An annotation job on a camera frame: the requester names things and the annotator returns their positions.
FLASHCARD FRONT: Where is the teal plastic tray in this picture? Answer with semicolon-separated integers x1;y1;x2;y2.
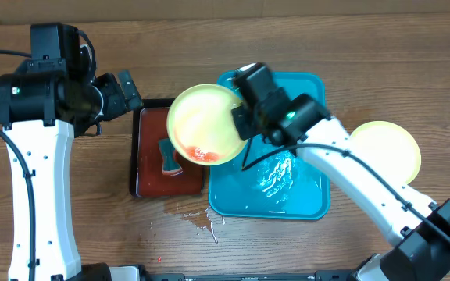
208;70;331;221

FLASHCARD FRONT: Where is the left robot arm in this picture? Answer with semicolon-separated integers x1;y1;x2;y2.
0;70;141;280

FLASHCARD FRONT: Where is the black tray with red water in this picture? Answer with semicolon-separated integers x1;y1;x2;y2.
130;98;205;197

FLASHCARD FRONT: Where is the green orange sponge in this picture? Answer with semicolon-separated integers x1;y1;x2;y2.
158;138;183;176

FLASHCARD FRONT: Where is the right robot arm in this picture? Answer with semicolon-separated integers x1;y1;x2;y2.
231;94;450;280

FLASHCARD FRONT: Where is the yellow plate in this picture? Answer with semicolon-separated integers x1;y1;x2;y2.
166;84;246;166
351;121;421;184

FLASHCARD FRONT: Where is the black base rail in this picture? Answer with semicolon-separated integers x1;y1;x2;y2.
107;265;366;281

